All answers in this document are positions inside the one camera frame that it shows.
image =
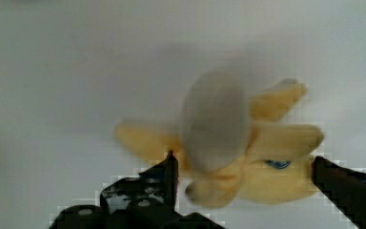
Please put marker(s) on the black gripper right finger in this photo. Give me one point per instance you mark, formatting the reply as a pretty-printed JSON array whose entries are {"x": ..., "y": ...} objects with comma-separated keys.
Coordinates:
[{"x": 345, "y": 188}]

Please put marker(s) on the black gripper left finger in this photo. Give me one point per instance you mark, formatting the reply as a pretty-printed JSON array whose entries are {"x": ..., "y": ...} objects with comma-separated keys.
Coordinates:
[{"x": 157, "y": 185}]

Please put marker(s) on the peeled toy banana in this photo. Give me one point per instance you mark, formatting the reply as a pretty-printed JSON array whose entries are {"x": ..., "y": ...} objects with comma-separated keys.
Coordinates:
[{"x": 233, "y": 145}]

